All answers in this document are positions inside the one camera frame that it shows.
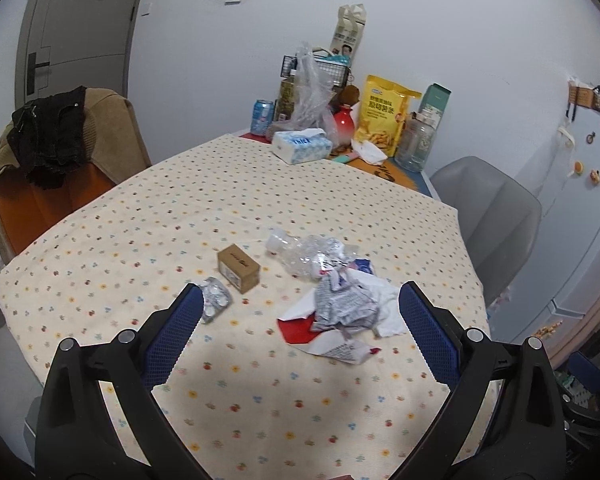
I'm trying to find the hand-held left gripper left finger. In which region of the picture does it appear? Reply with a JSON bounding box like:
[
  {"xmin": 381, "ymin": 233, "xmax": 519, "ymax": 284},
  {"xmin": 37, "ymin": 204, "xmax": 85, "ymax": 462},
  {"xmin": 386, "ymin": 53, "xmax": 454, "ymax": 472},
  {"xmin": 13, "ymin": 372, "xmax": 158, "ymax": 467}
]
[{"xmin": 35, "ymin": 282, "xmax": 203, "ymax": 480}]

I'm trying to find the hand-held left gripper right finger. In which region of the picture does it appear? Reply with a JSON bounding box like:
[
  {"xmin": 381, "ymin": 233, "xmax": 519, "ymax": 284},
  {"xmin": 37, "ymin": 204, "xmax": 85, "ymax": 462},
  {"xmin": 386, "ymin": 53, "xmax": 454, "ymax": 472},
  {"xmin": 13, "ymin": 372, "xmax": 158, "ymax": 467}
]
[{"xmin": 399, "ymin": 281, "xmax": 566, "ymax": 480}]

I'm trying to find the small brown cardboard box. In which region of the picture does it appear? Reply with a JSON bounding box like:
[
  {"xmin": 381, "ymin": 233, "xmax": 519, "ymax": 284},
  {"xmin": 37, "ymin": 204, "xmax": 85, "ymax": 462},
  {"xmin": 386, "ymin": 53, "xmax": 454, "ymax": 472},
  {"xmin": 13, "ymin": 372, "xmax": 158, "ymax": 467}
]
[{"xmin": 217, "ymin": 243, "xmax": 260, "ymax": 294}]

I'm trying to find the white crumpled plastic sheet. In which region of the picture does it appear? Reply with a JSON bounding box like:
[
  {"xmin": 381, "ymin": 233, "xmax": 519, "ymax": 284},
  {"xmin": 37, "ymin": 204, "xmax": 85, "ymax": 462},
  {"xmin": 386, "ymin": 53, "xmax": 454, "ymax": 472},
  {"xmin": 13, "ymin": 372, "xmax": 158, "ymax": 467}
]
[{"xmin": 375, "ymin": 280, "xmax": 411, "ymax": 338}]

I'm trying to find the silver pill blister pack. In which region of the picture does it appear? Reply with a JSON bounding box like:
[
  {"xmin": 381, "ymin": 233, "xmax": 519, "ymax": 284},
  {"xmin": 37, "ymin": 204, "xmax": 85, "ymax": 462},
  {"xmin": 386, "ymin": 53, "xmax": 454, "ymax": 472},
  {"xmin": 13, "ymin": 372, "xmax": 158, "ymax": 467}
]
[{"xmin": 199, "ymin": 276, "xmax": 234, "ymax": 325}]

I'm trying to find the crumpled grey printed paper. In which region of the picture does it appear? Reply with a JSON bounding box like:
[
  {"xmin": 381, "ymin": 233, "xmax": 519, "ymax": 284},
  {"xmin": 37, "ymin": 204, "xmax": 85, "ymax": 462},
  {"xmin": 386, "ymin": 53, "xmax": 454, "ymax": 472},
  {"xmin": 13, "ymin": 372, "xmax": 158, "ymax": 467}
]
[{"xmin": 312, "ymin": 270, "xmax": 381, "ymax": 333}]

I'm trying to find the dotted cream tablecloth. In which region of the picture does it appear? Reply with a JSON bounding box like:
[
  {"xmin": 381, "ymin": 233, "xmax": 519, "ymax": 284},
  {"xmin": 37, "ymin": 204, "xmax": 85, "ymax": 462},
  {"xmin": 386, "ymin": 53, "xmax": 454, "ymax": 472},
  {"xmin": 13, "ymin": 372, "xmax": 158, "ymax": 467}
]
[{"xmin": 0, "ymin": 132, "xmax": 491, "ymax": 480}]

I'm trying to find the red and white paper wrapper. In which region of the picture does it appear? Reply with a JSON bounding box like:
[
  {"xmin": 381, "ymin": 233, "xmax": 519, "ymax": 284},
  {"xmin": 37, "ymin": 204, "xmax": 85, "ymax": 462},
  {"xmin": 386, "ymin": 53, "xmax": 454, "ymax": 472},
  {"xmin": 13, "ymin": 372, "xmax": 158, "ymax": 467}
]
[{"xmin": 277, "ymin": 292, "xmax": 383, "ymax": 366}]

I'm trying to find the grey upholstered chair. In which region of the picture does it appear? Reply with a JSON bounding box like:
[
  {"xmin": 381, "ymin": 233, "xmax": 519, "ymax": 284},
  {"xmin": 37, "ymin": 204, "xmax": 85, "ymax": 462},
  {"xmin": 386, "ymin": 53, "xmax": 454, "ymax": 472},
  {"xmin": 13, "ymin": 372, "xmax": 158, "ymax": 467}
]
[{"xmin": 428, "ymin": 156, "xmax": 543, "ymax": 308}]

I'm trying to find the crushed clear plastic bottle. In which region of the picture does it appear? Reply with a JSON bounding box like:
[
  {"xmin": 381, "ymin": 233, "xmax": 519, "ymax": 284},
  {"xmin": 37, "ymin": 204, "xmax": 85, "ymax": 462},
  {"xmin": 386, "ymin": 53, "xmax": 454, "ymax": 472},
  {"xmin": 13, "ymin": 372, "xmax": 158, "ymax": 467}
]
[{"xmin": 266, "ymin": 227, "xmax": 361, "ymax": 278}]

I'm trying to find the orange mat with blue border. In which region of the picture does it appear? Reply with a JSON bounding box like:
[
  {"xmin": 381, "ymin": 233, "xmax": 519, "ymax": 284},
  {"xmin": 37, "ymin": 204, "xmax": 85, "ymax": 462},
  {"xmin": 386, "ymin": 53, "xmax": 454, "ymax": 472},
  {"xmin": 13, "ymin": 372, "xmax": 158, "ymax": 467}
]
[{"xmin": 237, "ymin": 132, "xmax": 436, "ymax": 196}]

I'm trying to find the white fridge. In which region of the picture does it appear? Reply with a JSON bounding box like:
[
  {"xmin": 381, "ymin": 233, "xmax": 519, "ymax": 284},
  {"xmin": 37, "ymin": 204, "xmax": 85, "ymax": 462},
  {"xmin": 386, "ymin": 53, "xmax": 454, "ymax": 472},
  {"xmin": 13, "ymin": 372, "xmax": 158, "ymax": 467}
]
[{"xmin": 485, "ymin": 107, "xmax": 600, "ymax": 361}]

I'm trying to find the orange chair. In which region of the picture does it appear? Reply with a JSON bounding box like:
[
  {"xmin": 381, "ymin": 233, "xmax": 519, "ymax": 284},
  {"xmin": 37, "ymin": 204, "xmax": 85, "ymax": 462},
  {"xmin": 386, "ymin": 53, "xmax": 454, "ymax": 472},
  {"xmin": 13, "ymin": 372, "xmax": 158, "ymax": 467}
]
[{"xmin": 0, "ymin": 87, "xmax": 153, "ymax": 266}]

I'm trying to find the clear glass jar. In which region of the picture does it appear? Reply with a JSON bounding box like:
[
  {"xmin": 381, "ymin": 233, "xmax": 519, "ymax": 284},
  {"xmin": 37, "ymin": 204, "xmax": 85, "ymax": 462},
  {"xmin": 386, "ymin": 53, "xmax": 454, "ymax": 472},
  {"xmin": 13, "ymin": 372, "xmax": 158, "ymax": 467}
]
[{"xmin": 395, "ymin": 111, "xmax": 438, "ymax": 173}]

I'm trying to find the white crumpled tissue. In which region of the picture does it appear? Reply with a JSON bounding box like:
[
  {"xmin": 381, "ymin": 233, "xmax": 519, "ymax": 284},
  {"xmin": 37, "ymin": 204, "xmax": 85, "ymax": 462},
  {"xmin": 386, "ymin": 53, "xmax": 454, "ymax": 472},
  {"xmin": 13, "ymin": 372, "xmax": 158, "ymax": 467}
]
[{"xmin": 351, "ymin": 139, "xmax": 388, "ymax": 166}]

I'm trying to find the brown jacket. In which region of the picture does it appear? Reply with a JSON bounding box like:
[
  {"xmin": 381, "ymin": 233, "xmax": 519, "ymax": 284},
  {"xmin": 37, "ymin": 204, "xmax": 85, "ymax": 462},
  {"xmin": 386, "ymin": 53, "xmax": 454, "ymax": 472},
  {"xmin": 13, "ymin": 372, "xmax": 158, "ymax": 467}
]
[{"xmin": 0, "ymin": 87, "xmax": 151, "ymax": 191}]

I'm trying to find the blue white tissue pack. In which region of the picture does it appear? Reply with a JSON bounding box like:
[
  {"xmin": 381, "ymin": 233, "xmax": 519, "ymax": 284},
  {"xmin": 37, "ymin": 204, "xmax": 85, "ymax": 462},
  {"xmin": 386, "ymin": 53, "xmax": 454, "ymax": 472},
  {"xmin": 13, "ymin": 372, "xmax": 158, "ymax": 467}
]
[{"xmin": 271, "ymin": 128, "xmax": 332, "ymax": 165}]

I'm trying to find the yellow snack bag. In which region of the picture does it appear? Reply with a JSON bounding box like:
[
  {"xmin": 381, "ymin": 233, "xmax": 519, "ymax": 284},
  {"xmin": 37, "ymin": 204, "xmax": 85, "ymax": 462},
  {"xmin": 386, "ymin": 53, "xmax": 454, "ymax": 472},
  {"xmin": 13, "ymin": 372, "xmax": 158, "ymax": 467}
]
[{"xmin": 354, "ymin": 75, "xmax": 423, "ymax": 157}]

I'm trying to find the red round vase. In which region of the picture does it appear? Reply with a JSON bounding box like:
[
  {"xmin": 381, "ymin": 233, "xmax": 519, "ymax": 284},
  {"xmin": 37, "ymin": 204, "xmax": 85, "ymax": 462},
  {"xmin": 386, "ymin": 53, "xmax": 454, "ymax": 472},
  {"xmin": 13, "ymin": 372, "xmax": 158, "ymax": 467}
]
[{"xmin": 330, "ymin": 105, "xmax": 361, "ymax": 143}]

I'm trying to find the blue drink can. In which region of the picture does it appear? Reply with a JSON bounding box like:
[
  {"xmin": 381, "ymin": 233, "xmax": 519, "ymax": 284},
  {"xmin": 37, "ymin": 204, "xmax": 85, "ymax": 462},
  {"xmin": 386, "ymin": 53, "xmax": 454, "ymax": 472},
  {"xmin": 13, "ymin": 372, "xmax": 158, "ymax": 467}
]
[{"xmin": 250, "ymin": 99, "xmax": 276, "ymax": 134}]

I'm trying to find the green tall box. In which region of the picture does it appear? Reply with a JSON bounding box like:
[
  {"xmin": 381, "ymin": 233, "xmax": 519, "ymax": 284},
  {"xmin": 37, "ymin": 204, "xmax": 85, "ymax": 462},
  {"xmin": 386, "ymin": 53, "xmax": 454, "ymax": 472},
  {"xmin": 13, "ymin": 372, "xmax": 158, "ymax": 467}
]
[{"xmin": 418, "ymin": 83, "xmax": 452, "ymax": 121}]

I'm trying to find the black cloth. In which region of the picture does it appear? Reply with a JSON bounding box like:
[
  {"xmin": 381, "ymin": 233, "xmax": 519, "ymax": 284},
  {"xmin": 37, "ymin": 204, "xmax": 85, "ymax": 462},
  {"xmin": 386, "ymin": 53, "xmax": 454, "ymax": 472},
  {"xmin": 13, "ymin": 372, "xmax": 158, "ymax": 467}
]
[{"xmin": 7, "ymin": 86, "xmax": 88, "ymax": 190}]

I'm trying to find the yellowish oil bottle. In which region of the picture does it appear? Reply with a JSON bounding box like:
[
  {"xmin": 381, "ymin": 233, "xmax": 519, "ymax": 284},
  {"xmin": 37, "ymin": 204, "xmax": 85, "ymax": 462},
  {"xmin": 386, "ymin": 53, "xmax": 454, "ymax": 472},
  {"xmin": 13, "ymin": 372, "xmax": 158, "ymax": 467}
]
[{"xmin": 275, "ymin": 70, "xmax": 301, "ymax": 123}]

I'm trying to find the clear plastic bag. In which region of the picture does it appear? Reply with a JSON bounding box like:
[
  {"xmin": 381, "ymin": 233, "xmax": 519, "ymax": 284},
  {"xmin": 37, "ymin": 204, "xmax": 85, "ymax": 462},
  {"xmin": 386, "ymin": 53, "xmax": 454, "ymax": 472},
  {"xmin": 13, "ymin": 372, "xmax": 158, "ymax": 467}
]
[{"xmin": 280, "ymin": 42, "xmax": 353, "ymax": 148}]

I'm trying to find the woven brown basket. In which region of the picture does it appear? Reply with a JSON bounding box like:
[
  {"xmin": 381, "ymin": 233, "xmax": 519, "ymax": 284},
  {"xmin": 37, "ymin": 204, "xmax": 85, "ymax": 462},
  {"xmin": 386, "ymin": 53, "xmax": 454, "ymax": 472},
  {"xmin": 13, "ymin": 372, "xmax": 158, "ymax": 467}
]
[{"xmin": 567, "ymin": 82, "xmax": 596, "ymax": 108}]

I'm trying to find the tall beige paper carton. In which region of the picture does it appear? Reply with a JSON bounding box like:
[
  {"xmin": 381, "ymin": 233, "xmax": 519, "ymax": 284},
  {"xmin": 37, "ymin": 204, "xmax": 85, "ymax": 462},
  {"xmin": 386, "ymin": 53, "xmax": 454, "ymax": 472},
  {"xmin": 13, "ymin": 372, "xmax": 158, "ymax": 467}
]
[{"xmin": 330, "ymin": 4, "xmax": 370, "ymax": 58}]

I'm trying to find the grey door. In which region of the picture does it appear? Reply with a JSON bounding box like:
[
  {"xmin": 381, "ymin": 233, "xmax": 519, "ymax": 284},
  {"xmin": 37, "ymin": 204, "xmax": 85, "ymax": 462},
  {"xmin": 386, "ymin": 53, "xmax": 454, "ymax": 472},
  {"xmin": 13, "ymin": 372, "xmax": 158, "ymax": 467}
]
[{"xmin": 22, "ymin": 0, "xmax": 153, "ymax": 106}]

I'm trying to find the black wire basket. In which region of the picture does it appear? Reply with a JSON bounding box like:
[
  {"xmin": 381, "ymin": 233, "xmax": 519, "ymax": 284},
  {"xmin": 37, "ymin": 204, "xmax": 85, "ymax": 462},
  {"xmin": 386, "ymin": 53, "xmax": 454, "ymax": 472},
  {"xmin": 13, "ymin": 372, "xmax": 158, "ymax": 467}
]
[{"xmin": 281, "ymin": 49, "xmax": 353, "ymax": 91}]

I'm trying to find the black door handle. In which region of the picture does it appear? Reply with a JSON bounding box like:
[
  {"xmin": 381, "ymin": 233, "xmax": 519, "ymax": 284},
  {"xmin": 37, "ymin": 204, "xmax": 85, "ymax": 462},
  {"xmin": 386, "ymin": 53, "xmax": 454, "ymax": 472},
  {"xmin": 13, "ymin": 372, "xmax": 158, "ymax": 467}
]
[{"xmin": 26, "ymin": 49, "xmax": 51, "ymax": 96}]

